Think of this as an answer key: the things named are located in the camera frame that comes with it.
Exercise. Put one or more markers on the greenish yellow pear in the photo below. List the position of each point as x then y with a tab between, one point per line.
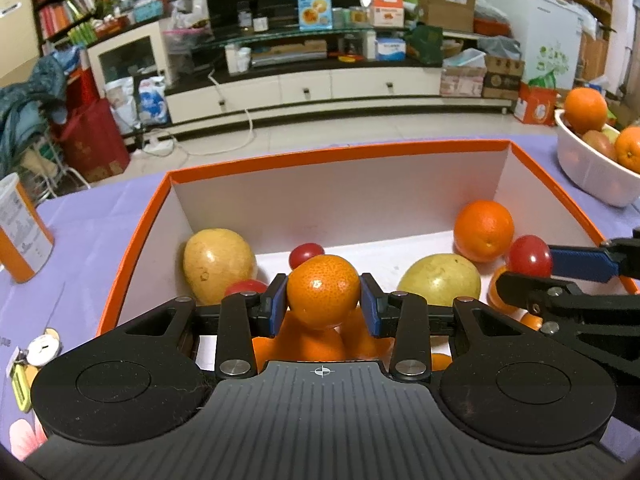
440	280

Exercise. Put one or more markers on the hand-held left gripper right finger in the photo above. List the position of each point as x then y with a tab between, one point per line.
371	305

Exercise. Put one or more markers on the white and black TV stand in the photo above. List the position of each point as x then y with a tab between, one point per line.
305	87

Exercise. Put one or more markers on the brown round fruit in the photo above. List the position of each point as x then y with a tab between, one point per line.
597	144

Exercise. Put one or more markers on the white plastic bag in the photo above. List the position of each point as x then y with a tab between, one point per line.
120	105

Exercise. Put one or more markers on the orange cardboard box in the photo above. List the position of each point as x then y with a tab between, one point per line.
325	200

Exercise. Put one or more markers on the orange and white carton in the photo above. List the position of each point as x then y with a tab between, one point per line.
386	9

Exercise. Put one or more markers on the blue snack box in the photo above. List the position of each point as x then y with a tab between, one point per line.
314	7

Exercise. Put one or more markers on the yellow-green key tag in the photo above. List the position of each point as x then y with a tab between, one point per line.
21	387

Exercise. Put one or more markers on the large orange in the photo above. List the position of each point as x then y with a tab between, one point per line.
482	230

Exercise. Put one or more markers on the blue jacket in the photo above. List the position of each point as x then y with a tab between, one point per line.
30	100

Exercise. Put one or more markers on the dark bookshelf with books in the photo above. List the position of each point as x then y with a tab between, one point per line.
55	15

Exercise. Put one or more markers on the white and blue bag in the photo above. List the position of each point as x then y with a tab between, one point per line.
154	102

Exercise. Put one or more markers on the speckled yellow pear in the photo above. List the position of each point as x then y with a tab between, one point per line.
217	265

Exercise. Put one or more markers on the brown cardboard box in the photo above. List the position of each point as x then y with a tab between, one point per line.
445	12

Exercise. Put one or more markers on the white glass door cabinet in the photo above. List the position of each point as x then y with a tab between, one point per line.
95	60

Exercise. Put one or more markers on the dark green bag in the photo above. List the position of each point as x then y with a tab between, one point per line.
424	45

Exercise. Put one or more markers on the red cherry tomato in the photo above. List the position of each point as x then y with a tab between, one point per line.
527	255
245	287
306	255

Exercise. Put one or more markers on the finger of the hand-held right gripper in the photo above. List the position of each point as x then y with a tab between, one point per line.
575	262
590	320

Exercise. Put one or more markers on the beige cabinet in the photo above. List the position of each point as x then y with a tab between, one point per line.
17	25

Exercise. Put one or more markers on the metal cart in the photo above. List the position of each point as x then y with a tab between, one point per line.
75	175

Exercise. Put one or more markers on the printed cardboard box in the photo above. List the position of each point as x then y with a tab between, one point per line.
502	80

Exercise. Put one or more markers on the red bag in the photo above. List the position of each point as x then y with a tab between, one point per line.
90	145

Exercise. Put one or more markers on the blue tissue pack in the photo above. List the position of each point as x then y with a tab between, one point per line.
390	50

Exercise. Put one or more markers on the white chest freezer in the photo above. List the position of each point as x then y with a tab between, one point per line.
535	25

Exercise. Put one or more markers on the white bowl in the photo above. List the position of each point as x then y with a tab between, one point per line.
590	175

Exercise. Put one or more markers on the orange round key tag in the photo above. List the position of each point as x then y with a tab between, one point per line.
51	333

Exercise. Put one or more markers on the orange and white can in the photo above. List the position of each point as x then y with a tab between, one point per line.
22	230

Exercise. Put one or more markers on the purple floral tablecloth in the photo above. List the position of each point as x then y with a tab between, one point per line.
90	220

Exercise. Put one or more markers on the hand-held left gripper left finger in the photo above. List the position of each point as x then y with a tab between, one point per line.
277	305

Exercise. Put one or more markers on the pale green apple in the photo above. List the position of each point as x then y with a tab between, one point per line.
611	133

